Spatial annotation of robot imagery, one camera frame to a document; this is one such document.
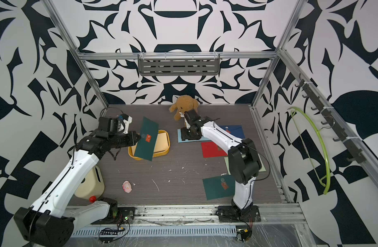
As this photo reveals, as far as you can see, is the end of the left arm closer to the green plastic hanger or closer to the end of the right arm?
the end of the right arm

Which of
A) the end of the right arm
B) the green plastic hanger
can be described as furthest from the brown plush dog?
the green plastic hanger

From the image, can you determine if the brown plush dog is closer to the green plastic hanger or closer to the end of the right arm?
the end of the right arm

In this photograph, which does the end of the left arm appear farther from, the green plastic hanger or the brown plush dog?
the green plastic hanger

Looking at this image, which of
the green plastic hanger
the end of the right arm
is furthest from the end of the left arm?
the green plastic hanger
